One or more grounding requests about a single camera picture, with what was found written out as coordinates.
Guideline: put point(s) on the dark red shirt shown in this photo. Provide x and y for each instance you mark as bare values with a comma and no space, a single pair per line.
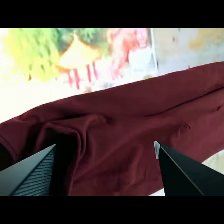
133,133

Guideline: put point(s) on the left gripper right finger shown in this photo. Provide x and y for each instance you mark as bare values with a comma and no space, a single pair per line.
186,176

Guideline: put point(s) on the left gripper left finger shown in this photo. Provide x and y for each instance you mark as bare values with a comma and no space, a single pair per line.
31,175

